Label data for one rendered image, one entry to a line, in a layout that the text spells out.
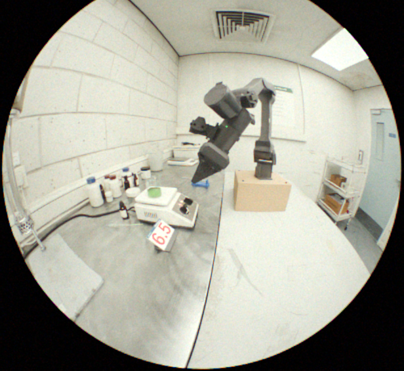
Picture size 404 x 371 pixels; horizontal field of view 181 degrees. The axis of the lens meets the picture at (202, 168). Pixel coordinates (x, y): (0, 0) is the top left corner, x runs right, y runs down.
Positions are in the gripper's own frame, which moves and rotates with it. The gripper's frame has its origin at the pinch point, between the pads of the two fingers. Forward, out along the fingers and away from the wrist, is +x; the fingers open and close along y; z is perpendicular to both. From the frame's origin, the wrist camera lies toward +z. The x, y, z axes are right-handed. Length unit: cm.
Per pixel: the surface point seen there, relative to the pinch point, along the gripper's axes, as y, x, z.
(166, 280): 20.5, 19.8, -7.0
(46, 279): 41, 36, 17
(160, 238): 8.9, 20.9, -1.8
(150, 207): 1.1, 20.2, 5.6
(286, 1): -22, -148, 25
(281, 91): -136, -119, -33
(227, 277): 18.0, 12.2, -17.5
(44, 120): 15, 20, 65
